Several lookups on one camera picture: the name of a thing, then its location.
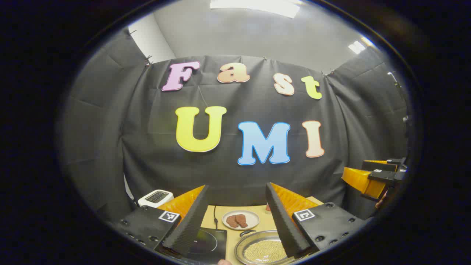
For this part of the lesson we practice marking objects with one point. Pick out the ceiling light panel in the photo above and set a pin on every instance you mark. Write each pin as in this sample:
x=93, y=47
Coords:
x=357, y=47

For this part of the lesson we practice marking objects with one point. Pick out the white toaster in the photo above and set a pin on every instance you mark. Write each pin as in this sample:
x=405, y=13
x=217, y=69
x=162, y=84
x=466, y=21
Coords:
x=154, y=198

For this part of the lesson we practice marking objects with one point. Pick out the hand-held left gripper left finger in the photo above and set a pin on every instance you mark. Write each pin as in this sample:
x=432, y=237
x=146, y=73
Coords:
x=187, y=228

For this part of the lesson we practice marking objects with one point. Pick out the black backdrop cloth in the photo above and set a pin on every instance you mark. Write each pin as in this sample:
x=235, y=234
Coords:
x=220, y=173

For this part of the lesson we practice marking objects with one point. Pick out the clear bottle with red label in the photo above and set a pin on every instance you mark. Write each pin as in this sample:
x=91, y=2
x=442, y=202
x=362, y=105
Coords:
x=268, y=209

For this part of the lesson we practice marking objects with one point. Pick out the pile of soybeans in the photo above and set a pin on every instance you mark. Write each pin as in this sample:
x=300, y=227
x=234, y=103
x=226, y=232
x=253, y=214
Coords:
x=263, y=252

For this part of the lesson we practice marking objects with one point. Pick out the brown meat piece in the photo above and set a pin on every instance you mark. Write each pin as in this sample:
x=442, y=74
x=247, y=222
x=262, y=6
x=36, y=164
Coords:
x=241, y=220
x=232, y=221

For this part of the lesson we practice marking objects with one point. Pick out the round white plate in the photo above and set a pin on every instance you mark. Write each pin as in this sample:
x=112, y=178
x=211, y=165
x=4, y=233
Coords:
x=252, y=218

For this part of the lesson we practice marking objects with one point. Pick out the black induction cooktop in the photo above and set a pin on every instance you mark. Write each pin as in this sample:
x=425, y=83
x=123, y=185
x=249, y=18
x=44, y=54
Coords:
x=209, y=243

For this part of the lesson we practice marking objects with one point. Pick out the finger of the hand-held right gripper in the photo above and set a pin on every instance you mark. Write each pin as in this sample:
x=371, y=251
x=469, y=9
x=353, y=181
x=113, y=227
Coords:
x=362, y=182
x=379, y=165

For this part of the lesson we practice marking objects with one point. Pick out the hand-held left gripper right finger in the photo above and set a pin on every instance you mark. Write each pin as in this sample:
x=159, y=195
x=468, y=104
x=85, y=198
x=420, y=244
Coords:
x=285, y=228

